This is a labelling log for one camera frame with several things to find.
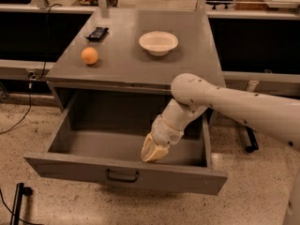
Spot black cable on floor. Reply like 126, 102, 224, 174
0, 3, 64, 136

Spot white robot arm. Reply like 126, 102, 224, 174
141, 73, 300, 162

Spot orange fruit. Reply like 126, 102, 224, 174
81, 47, 98, 66

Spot black stand bottom left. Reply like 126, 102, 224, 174
0, 183, 43, 225

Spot grey top drawer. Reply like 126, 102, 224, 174
24, 90, 228, 195

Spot dark snack bar wrapper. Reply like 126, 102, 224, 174
86, 27, 109, 41

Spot grey drawer cabinet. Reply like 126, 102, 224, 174
46, 8, 225, 108

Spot white bowl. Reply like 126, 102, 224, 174
139, 31, 178, 56

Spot black stand leg with caster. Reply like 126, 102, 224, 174
246, 127, 259, 153

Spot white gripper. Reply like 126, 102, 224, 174
141, 114, 184, 162

